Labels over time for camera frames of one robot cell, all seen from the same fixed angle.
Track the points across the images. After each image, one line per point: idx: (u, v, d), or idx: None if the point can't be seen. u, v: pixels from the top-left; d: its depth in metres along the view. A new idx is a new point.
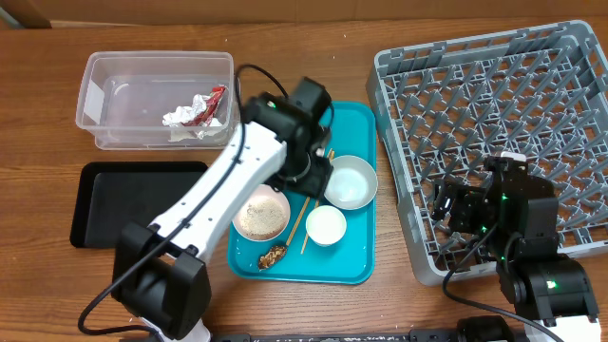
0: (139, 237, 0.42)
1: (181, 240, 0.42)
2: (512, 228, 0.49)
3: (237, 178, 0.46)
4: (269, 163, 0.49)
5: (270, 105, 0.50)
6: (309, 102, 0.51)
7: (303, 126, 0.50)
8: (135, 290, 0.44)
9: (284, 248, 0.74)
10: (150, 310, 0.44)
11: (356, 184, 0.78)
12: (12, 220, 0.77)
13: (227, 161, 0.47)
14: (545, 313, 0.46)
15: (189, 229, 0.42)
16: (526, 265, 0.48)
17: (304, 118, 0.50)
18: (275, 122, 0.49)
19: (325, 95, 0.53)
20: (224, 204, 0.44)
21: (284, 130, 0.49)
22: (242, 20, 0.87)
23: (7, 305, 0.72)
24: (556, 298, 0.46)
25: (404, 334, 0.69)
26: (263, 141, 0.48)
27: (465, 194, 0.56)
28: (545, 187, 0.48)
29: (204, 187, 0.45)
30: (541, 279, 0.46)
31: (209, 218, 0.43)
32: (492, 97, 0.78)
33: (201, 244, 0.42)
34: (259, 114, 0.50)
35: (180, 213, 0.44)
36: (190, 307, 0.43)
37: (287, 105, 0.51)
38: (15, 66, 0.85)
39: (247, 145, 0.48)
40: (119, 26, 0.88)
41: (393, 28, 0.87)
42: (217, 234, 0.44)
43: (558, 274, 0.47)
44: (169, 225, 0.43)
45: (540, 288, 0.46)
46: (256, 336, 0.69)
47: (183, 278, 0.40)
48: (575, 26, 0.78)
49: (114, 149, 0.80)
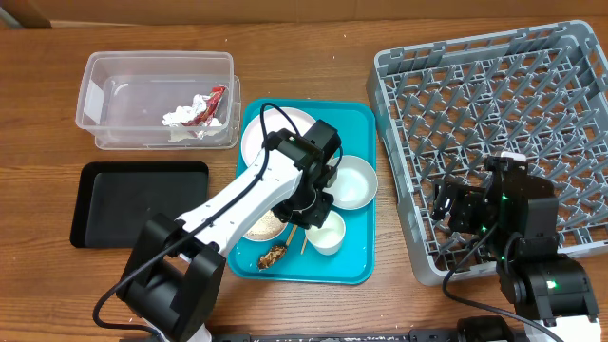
0: (162, 226, 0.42)
1: (206, 237, 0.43)
2: (512, 228, 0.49)
3: (257, 191, 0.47)
4: (284, 190, 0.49)
5: (291, 140, 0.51)
6: (323, 141, 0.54)
7: (316, 161, 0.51)
8: (144, 287, 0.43)
9: (284, 248, 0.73)
10: (156, 310, 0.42)
11: (356, 184, 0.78)
12: (11, 220, 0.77)
13: (250, 178, 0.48)
14: (545, 313, 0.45)
15: (212, 228, 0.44)
16: (526, 265, 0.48)
17: (319, 154, 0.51)
18: (294, 154, 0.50)
19: (335, 138, 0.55)
20: (245, 213, 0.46)
21: (304, 161, 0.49)
22: (242, 20, 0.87)
23: (7, 305, 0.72)
24: (557, 297, 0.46)
25: (405, 334, 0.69)
26: (284, 164, 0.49)
27: (465, 196, 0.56)
28: (545, 187, 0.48)
29: (228, 195, 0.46)
30: (541, 278, 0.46)
31: (231, 222, 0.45)
32: (492, 98, 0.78)
33: (223, 242, 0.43)
34: (279, 145, 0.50)
35: (203, 213, 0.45)
36: (198, 310, 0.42)
37: (305, 142, 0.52)
38: (15, 66, 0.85)
39: (268, 167, 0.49)
40: (118, 26, 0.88)
41: (393, 28, 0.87)
42: (237, 236, 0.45)
43: (558, 273, 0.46)
44: (194, 221, 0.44)
45: (541, 288, 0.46)
46: (256, 337, 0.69)
47: (202, 273, 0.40)
48: (575, 26, 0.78)
49: (114, 149, 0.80)
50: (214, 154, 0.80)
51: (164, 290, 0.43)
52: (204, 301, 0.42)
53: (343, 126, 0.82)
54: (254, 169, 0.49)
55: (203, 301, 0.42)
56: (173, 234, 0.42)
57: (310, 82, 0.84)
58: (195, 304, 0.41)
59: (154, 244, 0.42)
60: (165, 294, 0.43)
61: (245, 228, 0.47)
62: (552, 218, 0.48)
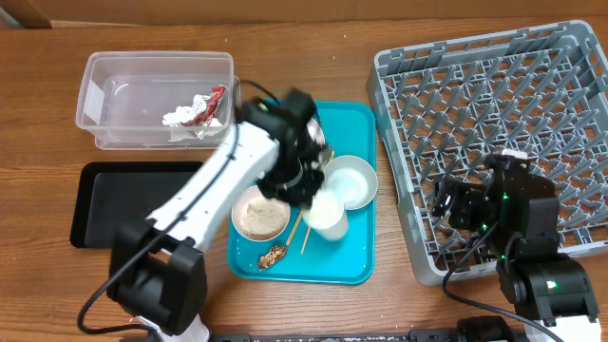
0: (135, 229, 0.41)
1: (180, 233, 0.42)
2: (513, 228, 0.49)
3: (231, 173, 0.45)
4: (262, 164, 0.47)
5: (262, 108, 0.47)
6: (300, 107, 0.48)
7: (294, 129, 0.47)
8: (132, 286, 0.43)
9: (284, 248, 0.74)
10: (147, 308, 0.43)
11: (355, 185, 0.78)
12: (12, 220, 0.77)
13: (222, 158, 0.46)
14: (545, 313, 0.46)
15: (185, 222, 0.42)
16: (526, 265, 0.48)
17: (295, 121, 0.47)
18: (267, 123, 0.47)
19: (313, 102, 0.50)
20: (218, 199, 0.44)
21: (277, 130, 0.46)
22: (242, 20, 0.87)
23: (7, 305, 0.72)
24: (556, 298, 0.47)
25: (404, 334, 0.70)
26: (256, 139, 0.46)
27: (468, 192, 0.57)
28: (547, 186, 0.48)
29: (199, 182, 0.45)
30: (540, 278, 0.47)
31: (205, 212, 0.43)
32: (492, 97, 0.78)
33: (199, 236, 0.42)
34: (252, 116, 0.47)
35: (176, 206, 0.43)
36: (188, 303, 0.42)
37: (279, 110, 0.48)
38: (15, 66, 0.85)
39: (238, 143, 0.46)
40: (118, 26, 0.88)
41: (393, 28, 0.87)
42: (214, 224, 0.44)
43: (560, 275, 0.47)
44: (166, 218, 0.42)
45: (540, 288, 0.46)
46: (256, 336, 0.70)
47: (180, 270, 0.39)
48: (575, 26, 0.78)
49: (114, 149, 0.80)
50: None
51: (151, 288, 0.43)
52: (193, 294, 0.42)
53: (343, 126, 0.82)
54: (226, 147, 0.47)
55: (191, 295, 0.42)
56: (145, 235, 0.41)
57: (310, 82, 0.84)
58: (182, 299, 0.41)
59: (129, 246, 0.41)
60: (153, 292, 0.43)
61: (223, 212, 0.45)
62: (553, 220, 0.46)
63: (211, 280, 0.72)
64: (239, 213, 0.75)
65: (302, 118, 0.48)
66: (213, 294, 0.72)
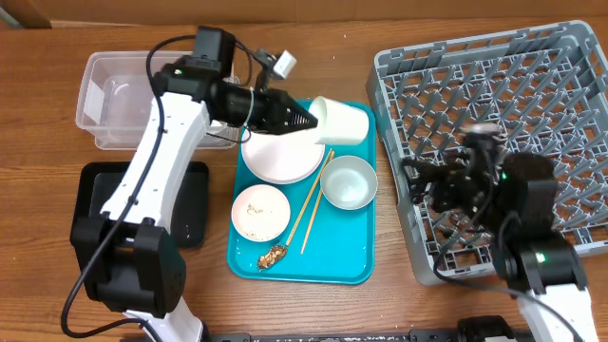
0: (91, 228, 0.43)
1: (136, 217, 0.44)
2: (509, 206, 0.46)
3: (168, 144, 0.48)
4: (195, 127, 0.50)
5: (177, 74, 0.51)
6: (214, 51, 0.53)
7: (216, 83, 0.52)
8: (108, 282, 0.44)
9: (284, 248, 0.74)
10: (130, 296, 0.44)
11: (355, 184, 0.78)
12: (12, 220, 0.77)
13: (154, 134, 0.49)
14: (534, 284, 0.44)
15: (139, 205, 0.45)
16: (519, 242, 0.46)
17: (213, 73, 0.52)
18: (187, 85, 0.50)
19: (225, 38, 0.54)
20: (164, 172, 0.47)
21: (199, 90, 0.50)
22: (243, 20, 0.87)
23: (8, 305, 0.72)
24: (546, 271, 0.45)
25: (404, 334, 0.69)
26: (181, 104, 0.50)
27: (447, 178, 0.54)
28: (547, 169, 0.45)
29: (140, 163, 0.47)
30: (528, 254, 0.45)
31: (154, 190, 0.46)
32: (492, 97, 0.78)
33: (156, 213, 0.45)
34: (168, 83, 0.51)
35: (123, 194, 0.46)
36: (168, 279, 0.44)
37: (192, 67, 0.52)
38: (15, 66, 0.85)
39: (167, 115, 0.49)
40: (119, 26, 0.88)
41: (393, 28, 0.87)
42: (167, 199, 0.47)
43: (548, 246, 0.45)
44: (118, 207, 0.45)
45: (529, 262, 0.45)
46: (256, 337, 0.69)
47: (145, 251, 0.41)
48: (575, 26, 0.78)
49: (114, 149, 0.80)
50: (215, 154, 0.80)
51: (128, 276, 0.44)
52: (169, 271, 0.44)
53: None
54: (155, 123, 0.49)
55: (167, 273, 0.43)
56: (102, 230, 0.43)
57: (310, 82, 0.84)
58: (158, 277, 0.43)
59: (89, 246, 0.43)
60: (131, 279, 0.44)
61: (174, 181, 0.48)
62: (549, 203, 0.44)
63: (210, 281, 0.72)
64: (239, 213, 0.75)
65: (219, 59, 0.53)
66: (212, 294, 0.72)
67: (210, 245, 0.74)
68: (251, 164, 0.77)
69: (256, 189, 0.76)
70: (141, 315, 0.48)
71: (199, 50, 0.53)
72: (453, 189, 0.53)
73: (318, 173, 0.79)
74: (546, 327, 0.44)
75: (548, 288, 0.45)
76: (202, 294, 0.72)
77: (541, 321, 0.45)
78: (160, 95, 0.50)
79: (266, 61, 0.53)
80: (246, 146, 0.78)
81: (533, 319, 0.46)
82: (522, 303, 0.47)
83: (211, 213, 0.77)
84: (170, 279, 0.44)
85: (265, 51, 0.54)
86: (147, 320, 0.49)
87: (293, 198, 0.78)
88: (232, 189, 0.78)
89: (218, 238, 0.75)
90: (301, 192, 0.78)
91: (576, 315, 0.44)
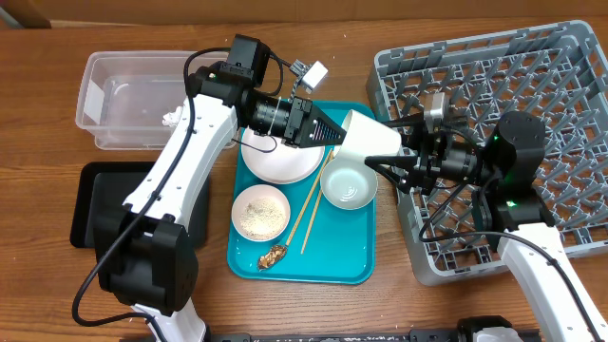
0: (111, 218, 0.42)
1: (158, 212, 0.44)
2: (499, 162, 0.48)
3: (197, 144, 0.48)
4: (223, 130, 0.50)
5: (212, 78, 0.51)
6: (249, 61, 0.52)
7: (247, 90, 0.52)
8: (121, 275, 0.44)
9: (284, 248, 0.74)
10: (142, 291, 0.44)
11: (356, 184, 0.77)
12: (11, 220, 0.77)
13: (182, 133, 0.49)
14: (508, 221, 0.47)
15: (161, 201, 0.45)
16: (495, 199, 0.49)
17: (247, 81, 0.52)
18: (220, 90, 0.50)
19: (261, 48, 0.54)
20: (190, 170, 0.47)
21: (231, 96, 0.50)
22: (242, 20, 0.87)
23: (7, 305, 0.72)
24: (519, 215, 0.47)
25: (405, 334, 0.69)
26: (212, 106, 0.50)
27: (431, 166, 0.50)
28: (531, 120, 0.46)
29: (166, 161, 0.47)
30: (502, 204, 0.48)
31: (178, 187, 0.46)
32: (492, 97, 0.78)
33: (177, 211, 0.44)
34: (202, 86, 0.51)
35: (148, 188, 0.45)
36: (180, 277, 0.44)
37: (226, 73, 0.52)
38: (15, 66, 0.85)
39: (198, 116, 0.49)
40: (118, 26, 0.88)
41: (393, 28, 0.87)
42: (189, 197, 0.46)
43: (522, 198, 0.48)
44: (141, 200, 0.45)
45: (503, 213, 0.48)
46: (256, 337, 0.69)
47: (165, 246, 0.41)
48: (575, 26, 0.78)
49: (114, 149, 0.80)
50: None
51: (142, 271, 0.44)
52: (182, 267, 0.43)
53: None
54: (185, 123, 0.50)
55: (181, 269, 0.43)
56: (123, 222, 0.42)
57: None
58: (172, 274, 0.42)
59: (108, 235, 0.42)
60: (143, 274, 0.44)
61: (198, 180, 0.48)
62: (531, 166, 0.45)
63: (211, 281, 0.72)
64: (239, 213, 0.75)
65: (253, 68, 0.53)
66: (213, 294, 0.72)
67: (211, 245, 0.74)
68: (251, 162, 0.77)
69: (256, 189, 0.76)
70: (147, 310, 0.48)
71: (234, 57, 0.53)
72: (440, 172, 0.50)
73: (318, 173, 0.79)
74: (522, 256, 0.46)
75: (520, 222, 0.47)
76: (202, 293, 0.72)
77: (518, 255, 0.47)
78: (193, 97, 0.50)
79: (298, 71, 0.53)
80: (246, 147, 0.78)
81: (513, 256, 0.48)
82: (501, 246, 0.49)
83: (212, 213, 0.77)
84: (183, 277, 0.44)
85: (300, 62, 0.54)
86: (153, 315, 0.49)
87: (293, 197, 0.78)
88: (232, 189, 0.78)
89: (218, 238, 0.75)
90: (302, 192, 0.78)
91: (548, 243, 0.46)
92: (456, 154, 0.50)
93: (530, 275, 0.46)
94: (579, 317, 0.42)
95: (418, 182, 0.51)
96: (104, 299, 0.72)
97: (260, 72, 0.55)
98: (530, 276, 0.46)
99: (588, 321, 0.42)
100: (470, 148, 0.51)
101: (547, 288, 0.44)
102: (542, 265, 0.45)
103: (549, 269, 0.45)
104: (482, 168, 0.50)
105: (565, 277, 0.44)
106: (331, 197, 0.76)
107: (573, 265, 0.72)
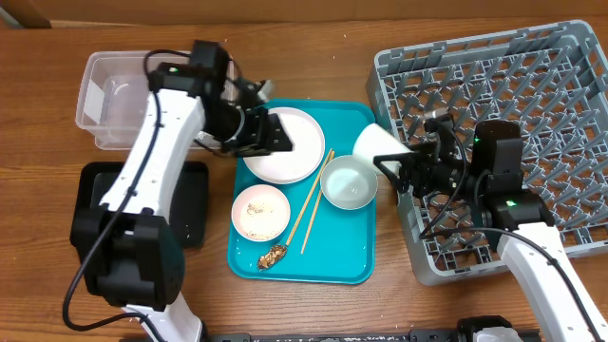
0: (89, 219, 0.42)
1: (135, 208, 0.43)
2: (484, 161, 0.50)
3: (166, 137, 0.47)
4: (192, 121, 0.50)
5: (173, 71, 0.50)
6: (209, 60, 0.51)
7: (211, 82, 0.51)
8: (107, 275, 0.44)
9: (284, 248, 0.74)
10: (130, 289, 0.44)
11: (356, 184, 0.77)
12: (12, 220, 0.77)
13: (151, 128, 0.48)
14: (507, 220, 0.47)
15: (138, 196, 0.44)
16: (493, 198, 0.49)
17: (208, 72, 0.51)
18: (182, 84, 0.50)
19: (221, 52, 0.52)
20: (162, 163, 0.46)
21: (194, 87, 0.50)
22: (242, 20, 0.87)
23: (7, 305, 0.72)
24: (519, 215, 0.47)
25: (404, 334, 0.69)
26: (178, 100, 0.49)
27: (422, 162, 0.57)
28: (508, 123, 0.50)
29: (136, 157, 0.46)
30: (501, 204, 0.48)
31: (152, 181, 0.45)
32: (492, 98, 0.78)
33: (156, 204, 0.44)
34: (164, 82, 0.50)
35: (122, 185, 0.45)
36: (169, 270, 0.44)
37: (187, 66, 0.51)
38: (15, 66, 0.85)
39: (163, 109, 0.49)
40: (118, 26, 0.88)
41: (393, 28, 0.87)
42: (165, 191, 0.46)
43: (522, 198, 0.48)
44: (116, 199, 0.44)
45: (503, 212, 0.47)
46: (256, 337, 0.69)
47: (148, 239, 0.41)
48: (575, 26, 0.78)
49: (114, 149, 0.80)
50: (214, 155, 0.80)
51: (128, 268, 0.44)
52: (169, 259, 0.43)
53: (342, 126, 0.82)
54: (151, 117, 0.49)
55: (168, 260, 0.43)
56: (101, 222, 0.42)
57: (310, 82, 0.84)
58: (160, 265, 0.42)
59: (88, 237, 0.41)
60: (131, 271, 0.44)
61: (172, 175, 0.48)
62: (517, 156, 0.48)
63: (210, 280, 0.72)
64: (240, 212, 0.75)
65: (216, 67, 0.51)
66: (213, 294, 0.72)
67: (210, 245, 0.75)
68: (251, 162, 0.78)
69: (256, 189, 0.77)
70: (140, 309, 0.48)
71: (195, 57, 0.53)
72: (432, 172, 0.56)
73: (318, 173, 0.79)
74: (522, 256, 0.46)
75: (520, 222, 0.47)
76: (202, 293, 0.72)
77: (517, 254, 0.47)
78: (156, 91, 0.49)
79: (251, 91, 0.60)
80: None
81: (513, 256, 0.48)
82: (501, 245, 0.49)
83: (212, 213, 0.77)
84: (171, 269, 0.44)
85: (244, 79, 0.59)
86: (146, 314, 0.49)
87: (292, 196, 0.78)
88: (231, 189, 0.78)
89: (218, 238, 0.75)
90: (301, 191, 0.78)
91: (547, 242, 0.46)
92: (446, 162, 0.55)
93: (530, 275, 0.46)
94: (581, 318, 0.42)
95: (409, 177, 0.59)
96: (104, 299, 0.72)
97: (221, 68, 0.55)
98: (530, 276, 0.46)
99: (588, 321, 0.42)
100: (462, 164, 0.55)
101: (548, 288, 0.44)
102: (543, 265, 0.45)
103: (549, 269, 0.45)
104: (468, 175, 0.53)
105: (565, 278, 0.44)
106: (331, 196, 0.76)
107: (573, 265, 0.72)
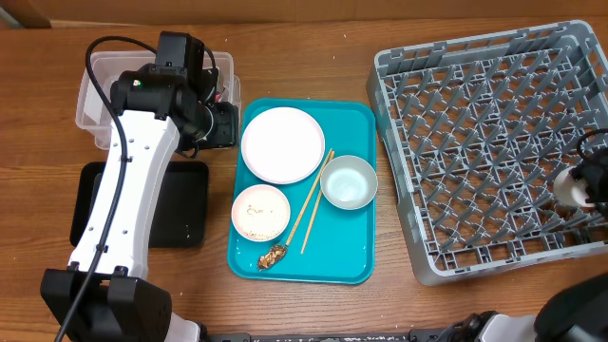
0: (60, 285, 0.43)
1: (107, 265, 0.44)
2: None
3: (133, 177, 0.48)
4: (162, 146, 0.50)
5: (136, 85, 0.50)
6: (180, 58, 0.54)
7: (181, 90, 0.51)
8: (89, 329, 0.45)
9: (284, 248, 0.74)
10: (115, 337, 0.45)
11: (356, 184, 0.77)
12: (12, 220, 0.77)
13: (118, 162, 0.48)
14: None
15: (108, 252, 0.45)
16: None
17: (176, 81, 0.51)
18: (149, 100, 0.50)
19: (192, 43, 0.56)
20: (131, 212, 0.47)
21: (161, 103, 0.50)
22: (242, 20, 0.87)
23: (8, 305, 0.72)
24: None
25: (405, 334, 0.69)
26: (142, 127, 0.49)
27: None
28: None
29: (104, 205, 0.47)
30: None
31: (123, 232, 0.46)
32: (492, 97, 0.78)
33: (128, 261, 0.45)
34: (128, 98, 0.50)
35: (92, 240, 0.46)
36: (150, 321, 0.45)
37: (151, 79, 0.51)
38: (15, 65, 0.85)
39: (129, 139, 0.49)
40: (118, 26, 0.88)
41: (393, 28, 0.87)
42: (139, 239, 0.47)
43: None
44: (86, 258, 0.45)
45: None
46: (256, 337, 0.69)
47: (123, 302, 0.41)
48: (575, 26, 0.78)
49: None
50: (215, 154, 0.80)
51: (109, 322, 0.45)
52: (148, 312, 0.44)
53: (342, 126, 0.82)
54: (118, 150, 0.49)
55: (147, 315, 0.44)
56: (72, 284, 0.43)
57: (310, 82, 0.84)
58: (138, 321, 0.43)
59: (64, 299, 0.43)
60: (112, 326, 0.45)
61: (144, 217, 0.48)
62: None
63: (210, 280, 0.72)
64: (240, 212, 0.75)
65: (185, 66, 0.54)
66: (213, 294, 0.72)
67: (210, 245, 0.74)
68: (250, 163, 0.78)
69: (255, 188, 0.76)
70: None
71: (162, 58, 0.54)
72: None
73: (318, 173, 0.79)
74: None
75: None
76: (202, 294, 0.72)
77: None
78: (117, 115, 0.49)
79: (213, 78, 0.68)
80: (246, 147, 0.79)
81: None
82: None
83: (212, 213, 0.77)
84: (151, 320, 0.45)
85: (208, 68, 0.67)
86: None
87: (292, 197, 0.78)
88: (232, 189, 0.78)
89: (218, 238, 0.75)
90: (301, 192, 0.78)
91: None
92: None
93: None
94: None
95: None
96: None
97: (194, 69, 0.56)
98: None
99: None
100: None
101: None
102: None
103: None
104: None
105: None
106: (330, 195, 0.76)
107: (573, 265, 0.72)
